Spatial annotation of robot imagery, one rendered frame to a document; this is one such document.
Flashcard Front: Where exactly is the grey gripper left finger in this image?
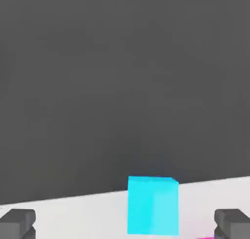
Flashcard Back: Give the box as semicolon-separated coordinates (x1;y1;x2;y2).
0;209;37;239

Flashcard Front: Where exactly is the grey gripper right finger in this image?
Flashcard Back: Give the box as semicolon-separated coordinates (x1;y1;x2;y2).
214;208;250;239

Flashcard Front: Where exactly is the large cyan box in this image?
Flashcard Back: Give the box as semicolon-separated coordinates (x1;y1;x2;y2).
127;176;180;237

